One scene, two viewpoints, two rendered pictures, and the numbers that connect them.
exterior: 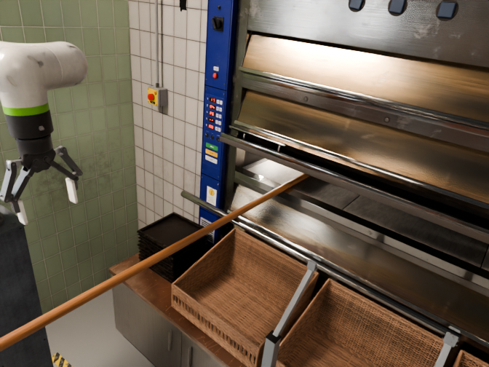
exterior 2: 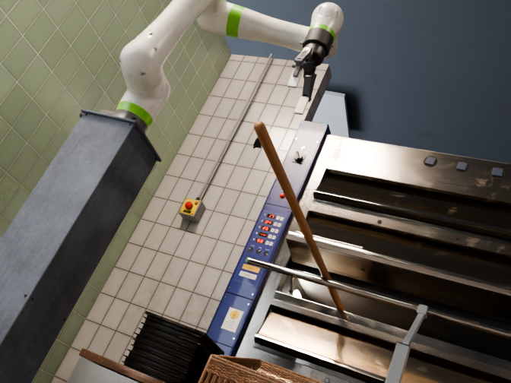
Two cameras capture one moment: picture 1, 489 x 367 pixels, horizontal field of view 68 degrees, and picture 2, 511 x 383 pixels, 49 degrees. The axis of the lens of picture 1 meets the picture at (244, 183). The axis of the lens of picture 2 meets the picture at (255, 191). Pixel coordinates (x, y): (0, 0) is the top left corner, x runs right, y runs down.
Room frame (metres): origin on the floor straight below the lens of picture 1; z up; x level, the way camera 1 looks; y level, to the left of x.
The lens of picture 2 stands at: (-0.66, 0.71, 0.45)
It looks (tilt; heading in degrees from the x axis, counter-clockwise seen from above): 24 degrees up; 352
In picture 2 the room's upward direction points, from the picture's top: 25 degrees clockwise
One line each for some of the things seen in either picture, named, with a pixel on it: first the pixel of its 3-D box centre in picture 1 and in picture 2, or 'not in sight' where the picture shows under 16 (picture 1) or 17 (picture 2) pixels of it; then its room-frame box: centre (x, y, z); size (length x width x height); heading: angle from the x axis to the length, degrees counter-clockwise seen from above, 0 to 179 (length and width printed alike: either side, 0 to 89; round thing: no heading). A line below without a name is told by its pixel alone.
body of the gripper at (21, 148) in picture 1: (36, 152); (311, 61); (0.80, 0.51, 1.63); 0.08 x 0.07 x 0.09; 148
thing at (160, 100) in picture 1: (157, 95); (192, 210); (2.14, 0.56, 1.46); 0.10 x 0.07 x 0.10; 54
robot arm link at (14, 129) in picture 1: (29, 122); (316, 43); (0.81, 0.52, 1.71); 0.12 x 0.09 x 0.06; 58
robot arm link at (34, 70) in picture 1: (22, 78); (325, 23); (0.81, 0.51, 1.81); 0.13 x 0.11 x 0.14; 162
